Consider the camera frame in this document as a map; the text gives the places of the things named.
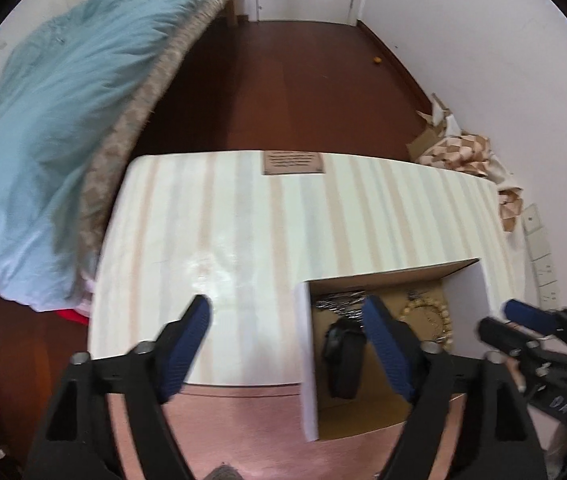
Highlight brown label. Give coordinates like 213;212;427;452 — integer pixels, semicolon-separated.
262;150;325;176

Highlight black wristwatch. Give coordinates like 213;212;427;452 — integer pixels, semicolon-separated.
323;317;367;401

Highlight beige bead bracelet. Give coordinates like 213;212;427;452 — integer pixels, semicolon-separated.
398;299;453;353

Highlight striped pastel box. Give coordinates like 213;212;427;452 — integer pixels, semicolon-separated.
87;150;529;388

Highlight torn brown cardboard pieces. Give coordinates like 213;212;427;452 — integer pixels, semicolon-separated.
406;92;464;163

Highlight white cardboard box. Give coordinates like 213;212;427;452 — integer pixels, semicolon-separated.
295;258;490;442

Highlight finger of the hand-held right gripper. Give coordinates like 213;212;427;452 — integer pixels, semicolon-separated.
501;299;567;348
478;316;541;361

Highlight silver chain necklace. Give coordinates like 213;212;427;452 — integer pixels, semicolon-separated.
313;289;367;317

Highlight white wall sockets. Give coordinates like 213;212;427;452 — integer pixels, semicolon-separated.
521;203;563;307

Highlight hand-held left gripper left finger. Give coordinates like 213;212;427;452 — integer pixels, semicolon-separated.
24;294;214;480

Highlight light blue blanket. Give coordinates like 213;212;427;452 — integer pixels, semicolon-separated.
0;0;224;313

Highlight checkered beige cloth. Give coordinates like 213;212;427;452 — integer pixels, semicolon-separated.
416;130;525;233

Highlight red cloth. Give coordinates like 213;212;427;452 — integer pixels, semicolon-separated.
54;308;92;328

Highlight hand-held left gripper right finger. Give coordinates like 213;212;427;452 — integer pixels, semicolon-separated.
362;294;550;480

